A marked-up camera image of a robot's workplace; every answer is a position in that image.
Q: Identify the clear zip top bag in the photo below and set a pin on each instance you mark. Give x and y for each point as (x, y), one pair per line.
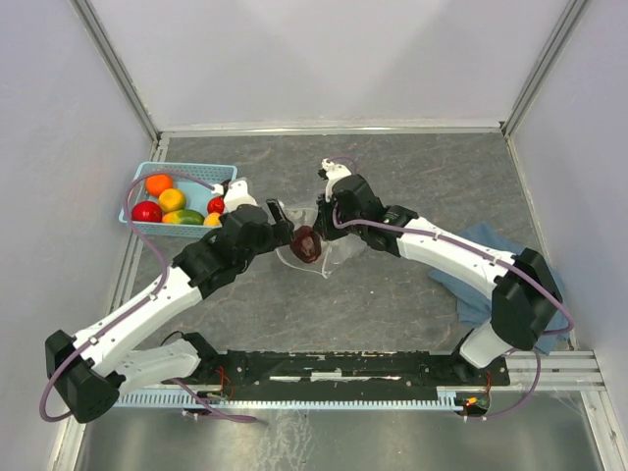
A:
(334, 253)

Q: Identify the red bell pepper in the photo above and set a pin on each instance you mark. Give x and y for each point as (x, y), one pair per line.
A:
(216, 205)

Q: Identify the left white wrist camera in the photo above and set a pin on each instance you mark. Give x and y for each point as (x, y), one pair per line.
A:
(235, 193)

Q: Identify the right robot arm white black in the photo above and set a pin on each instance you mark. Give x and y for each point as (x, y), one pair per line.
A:
(523, 293)

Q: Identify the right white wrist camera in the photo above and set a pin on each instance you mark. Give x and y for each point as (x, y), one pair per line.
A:
(332, 170)

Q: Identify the light blue cable duct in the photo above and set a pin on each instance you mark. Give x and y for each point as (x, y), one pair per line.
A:
(178, 398)

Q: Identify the small yellow fruit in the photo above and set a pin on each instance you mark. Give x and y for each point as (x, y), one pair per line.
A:
(212, 220)

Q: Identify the yellow orange round fruit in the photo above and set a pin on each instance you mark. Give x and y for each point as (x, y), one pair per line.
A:
(171, 200)

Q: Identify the green yellow mango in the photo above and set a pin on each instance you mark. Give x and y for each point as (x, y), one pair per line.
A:
(183, 217)

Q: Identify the dark purple fruit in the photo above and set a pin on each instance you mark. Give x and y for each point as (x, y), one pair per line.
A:
(306, 245)

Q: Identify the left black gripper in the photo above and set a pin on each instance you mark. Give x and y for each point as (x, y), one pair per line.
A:
(279, 234)

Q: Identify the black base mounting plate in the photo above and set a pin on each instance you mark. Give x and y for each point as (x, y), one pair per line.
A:
(333, 377)

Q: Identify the red apple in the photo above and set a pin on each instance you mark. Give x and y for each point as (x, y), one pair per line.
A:
(147, 211)

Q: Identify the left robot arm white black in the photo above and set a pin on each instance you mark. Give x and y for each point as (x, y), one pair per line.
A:
(91, 369)

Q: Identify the light blue plastic basket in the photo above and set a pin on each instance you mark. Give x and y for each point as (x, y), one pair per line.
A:
(196, 181)

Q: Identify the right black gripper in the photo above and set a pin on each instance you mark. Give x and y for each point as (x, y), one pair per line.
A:
(323, 207)

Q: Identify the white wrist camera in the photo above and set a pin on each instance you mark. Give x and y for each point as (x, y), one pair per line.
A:
(332, 170)
(235, 193)

